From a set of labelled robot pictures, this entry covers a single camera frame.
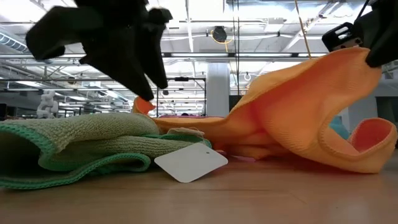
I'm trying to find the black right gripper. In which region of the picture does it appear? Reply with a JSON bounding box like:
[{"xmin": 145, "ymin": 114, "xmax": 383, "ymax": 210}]
[{"xmin": 322, "ymin": 0, "xmax": 398, "ymax": 68}]

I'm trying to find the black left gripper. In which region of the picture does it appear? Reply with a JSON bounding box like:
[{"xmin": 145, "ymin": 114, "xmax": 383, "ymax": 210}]
[{"xmin": 26, "ymin": 0, "xmax": 174, "ymax": 102}]

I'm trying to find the sage towel with teal edge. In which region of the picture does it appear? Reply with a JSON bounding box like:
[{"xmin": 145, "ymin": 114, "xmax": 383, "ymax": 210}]
[{"xmin": 0, "ymin": 112, "xmax": 213, "ymax": 190}]

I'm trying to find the orange microfiber towel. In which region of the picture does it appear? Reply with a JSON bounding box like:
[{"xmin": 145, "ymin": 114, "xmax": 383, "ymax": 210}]
[{"xmin": 132, "ymin": 46, "xmax": 398, "ymax": 174}]

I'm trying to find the dark grey monitor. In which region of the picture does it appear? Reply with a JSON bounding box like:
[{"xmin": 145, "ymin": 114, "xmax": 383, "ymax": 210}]
[{"xmin": 375, "ymin": 95, "xmax": 398, "ymax": 125}]

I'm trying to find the white pillar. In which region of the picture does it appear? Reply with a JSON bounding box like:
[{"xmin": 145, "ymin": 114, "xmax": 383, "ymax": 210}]
[{"xmin": 206, "ymin": 62, "xmax": 231, "ymax": 118}]

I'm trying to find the black monitor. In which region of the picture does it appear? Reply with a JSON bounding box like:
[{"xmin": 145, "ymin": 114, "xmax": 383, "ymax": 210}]
[{"xmin": 229, "ymin": 95, "xmax": 244, "ymax": 112}]

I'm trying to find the white hang tag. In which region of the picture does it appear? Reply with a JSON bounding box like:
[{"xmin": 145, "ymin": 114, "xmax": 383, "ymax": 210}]
[{"xmin": 154, "ymin": 142, "xmax": 229, "ymax": 184}]

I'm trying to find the yellow hanging cable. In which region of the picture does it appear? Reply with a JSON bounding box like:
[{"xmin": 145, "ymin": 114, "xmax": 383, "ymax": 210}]
[{"xmin": 294, "ymin": 0, "xmax": 312, "ymax": 59}]

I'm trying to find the black ceiling cable reel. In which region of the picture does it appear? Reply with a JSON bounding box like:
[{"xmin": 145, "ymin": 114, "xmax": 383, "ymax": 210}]
[{"xmin": 210, "ymin": 26, "xmax": 233, "ymax": 44}]

